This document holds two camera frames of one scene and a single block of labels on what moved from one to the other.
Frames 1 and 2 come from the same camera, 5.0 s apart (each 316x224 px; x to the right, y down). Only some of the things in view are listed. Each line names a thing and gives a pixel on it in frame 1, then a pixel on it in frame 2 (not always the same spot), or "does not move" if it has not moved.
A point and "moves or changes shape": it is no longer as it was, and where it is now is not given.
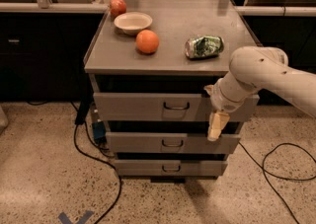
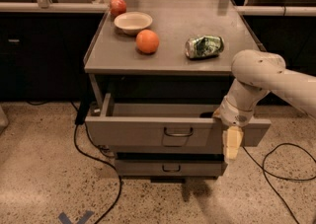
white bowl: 132,22 does not move
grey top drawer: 165,107 moves or changes shape
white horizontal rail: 104,7 does not move
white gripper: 219,102 to 234,113
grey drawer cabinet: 153,63 does not move
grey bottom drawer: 169,168 does not move
